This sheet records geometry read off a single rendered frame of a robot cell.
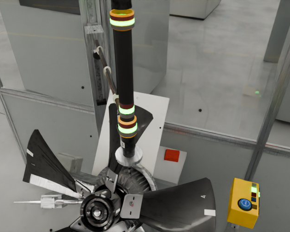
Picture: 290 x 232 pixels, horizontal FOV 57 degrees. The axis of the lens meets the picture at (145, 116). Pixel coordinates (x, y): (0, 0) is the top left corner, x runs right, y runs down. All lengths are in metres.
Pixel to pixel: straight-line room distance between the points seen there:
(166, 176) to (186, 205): 0.58
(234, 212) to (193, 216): 0.29
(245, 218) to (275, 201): 0.70
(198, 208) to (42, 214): 1.77
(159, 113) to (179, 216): 0.42
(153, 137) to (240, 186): 0.41
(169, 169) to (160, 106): 0.48
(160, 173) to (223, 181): 0.46
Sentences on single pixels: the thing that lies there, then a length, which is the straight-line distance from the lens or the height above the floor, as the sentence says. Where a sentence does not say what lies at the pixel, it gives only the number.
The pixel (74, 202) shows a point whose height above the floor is 1.11.
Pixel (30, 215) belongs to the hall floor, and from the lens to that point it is 2.50.
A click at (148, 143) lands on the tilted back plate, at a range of 1.09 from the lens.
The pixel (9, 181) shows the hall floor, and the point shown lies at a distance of 2.81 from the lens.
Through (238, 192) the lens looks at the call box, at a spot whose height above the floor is 1.07.
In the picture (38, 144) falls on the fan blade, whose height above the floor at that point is 1.33.
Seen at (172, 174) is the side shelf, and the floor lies 0.86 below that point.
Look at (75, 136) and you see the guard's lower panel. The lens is 1.93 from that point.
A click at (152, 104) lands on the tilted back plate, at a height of 1.33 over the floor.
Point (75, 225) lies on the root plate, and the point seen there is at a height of 1.14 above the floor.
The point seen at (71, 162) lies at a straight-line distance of 1.14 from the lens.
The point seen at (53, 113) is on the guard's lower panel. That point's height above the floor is 0.89.
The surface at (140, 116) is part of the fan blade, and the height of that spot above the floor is 1.46.
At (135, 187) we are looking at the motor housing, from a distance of 0.99.
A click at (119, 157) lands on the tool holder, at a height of 1.46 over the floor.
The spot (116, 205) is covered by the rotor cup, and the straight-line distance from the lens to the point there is 0.88.
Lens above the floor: 1.96
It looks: 37 degrees down
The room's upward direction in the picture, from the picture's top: straight up
